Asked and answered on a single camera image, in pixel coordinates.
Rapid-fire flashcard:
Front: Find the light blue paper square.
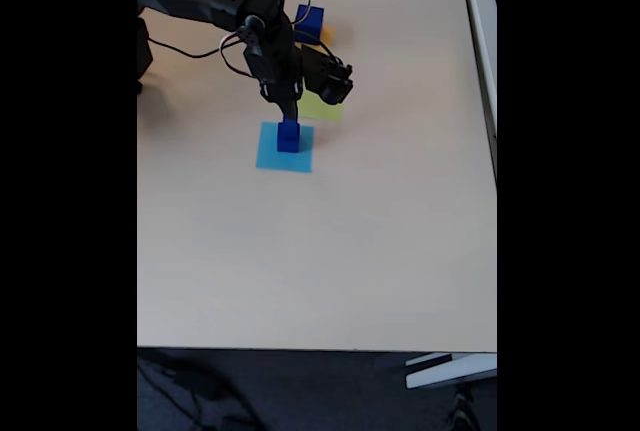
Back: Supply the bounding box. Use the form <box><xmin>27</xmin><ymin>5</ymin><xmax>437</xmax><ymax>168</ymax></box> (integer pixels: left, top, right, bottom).
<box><xmin>255</xmin><ymin>120</ymin><xmax>316</xmax><ymax>174</ymax></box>

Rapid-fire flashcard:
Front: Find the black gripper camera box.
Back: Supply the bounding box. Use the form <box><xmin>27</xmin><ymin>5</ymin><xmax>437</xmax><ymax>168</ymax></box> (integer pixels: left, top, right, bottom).
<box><xmin>299</xmin><ymin>44</ymin><xmax>355</xmax><ymax>106</ymax></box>

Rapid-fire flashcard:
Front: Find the medium blue cube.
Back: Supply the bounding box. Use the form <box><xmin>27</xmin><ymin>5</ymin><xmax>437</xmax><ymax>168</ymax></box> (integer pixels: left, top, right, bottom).
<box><xmin>276</xmin><ymin>130</ymin><xmax>302</xmax><ymax>154</ymax></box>

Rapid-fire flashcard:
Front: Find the white table leg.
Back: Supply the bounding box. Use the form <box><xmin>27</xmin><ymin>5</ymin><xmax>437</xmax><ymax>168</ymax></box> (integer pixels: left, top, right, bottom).
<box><xmin>404</xmin><ymin>352</ymin><xmax>498</xmax><ymax>390</ymax></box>

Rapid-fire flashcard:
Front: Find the white neighbouring table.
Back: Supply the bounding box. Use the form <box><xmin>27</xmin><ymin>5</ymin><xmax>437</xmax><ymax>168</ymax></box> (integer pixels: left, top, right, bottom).
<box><xmin>458</xmin><ymin>0</ymin><xmax>498</xmax><ymax>183</ymax></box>

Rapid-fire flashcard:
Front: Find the large blue cube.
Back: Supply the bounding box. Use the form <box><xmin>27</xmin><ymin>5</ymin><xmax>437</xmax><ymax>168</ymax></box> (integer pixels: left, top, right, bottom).
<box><xmin>292</xmin><ymin>3</ymin><xmax>325</xmax><ymax>45</ymax></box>

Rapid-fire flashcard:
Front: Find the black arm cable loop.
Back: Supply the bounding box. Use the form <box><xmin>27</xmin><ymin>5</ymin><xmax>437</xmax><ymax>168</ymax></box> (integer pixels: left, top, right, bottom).
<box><xmin>280</xmin><ymin>0</ymin><xmax>313</xmax><ymax>28</ymax></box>

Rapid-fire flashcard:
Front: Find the black floor cable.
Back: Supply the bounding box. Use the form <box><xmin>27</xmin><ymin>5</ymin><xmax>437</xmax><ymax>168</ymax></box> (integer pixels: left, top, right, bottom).
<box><xmin>137</xmin><ymin>350</ymin><xmax>264</xmax><ymax>431</ymax></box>

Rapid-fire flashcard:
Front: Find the green paper square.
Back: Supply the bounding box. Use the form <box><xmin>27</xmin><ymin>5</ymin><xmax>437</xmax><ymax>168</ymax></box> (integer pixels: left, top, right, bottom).
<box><xmin>295</xmin><ymin>89</ymin><xmax>346</xmax><ymax>124</ymax></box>

